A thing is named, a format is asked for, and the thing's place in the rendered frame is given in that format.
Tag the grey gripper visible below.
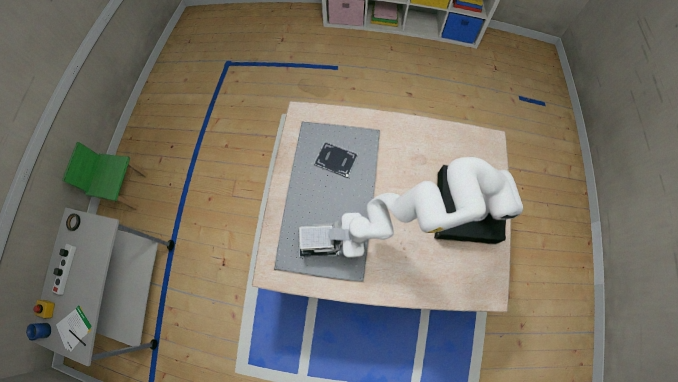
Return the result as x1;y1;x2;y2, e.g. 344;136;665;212
313;213;364;257

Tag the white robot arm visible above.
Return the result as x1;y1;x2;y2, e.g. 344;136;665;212
329;157;523;247

